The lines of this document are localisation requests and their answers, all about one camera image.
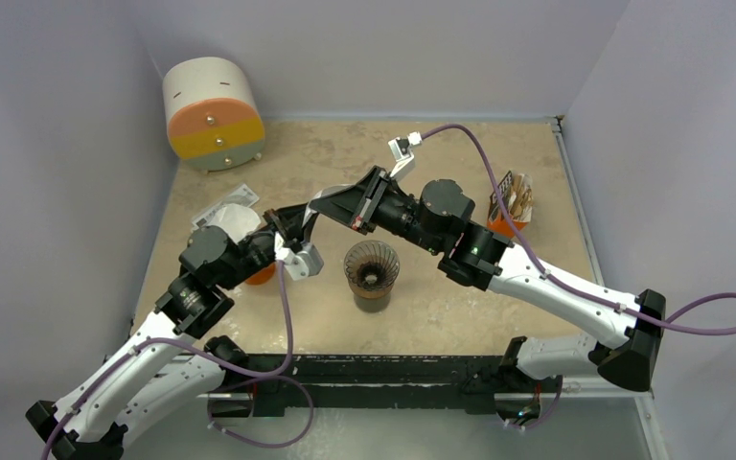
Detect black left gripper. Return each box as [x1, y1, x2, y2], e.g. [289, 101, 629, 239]
[218, 196, 321, 291]

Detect clear plastic filter packet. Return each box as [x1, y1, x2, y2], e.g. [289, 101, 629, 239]
[191, 183, 260, 230]

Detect orange glass carafe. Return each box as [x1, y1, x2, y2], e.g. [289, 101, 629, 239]
[244, 264, 276, 286]

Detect grey glass carafe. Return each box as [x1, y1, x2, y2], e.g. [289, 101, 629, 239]
[354, 294, 391, 314]

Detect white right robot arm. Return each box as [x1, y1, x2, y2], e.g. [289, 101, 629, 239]
[309, 167, 666, 392]

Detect orange coffee filter box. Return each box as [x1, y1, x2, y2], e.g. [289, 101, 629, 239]
[487, 171, 534, 239]

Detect white round drawer cabinet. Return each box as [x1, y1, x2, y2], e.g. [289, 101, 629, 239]
[162, 57, 265, 173]

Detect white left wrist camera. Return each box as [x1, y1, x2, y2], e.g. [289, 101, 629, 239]
[275, 242, 324, 281]

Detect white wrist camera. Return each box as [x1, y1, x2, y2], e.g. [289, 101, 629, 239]
[388, 131, 423, 181]
[275, 242, 324, 281]

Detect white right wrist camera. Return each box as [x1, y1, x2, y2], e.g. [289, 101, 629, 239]
[388, 131, 423, 181]

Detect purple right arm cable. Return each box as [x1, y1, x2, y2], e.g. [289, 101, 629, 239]
[418, 124, 736, 336]

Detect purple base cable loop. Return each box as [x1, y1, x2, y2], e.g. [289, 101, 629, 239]
[206, 374, 316, 449]

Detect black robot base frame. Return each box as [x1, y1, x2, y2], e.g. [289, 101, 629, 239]
[214, 337, 562, 421]

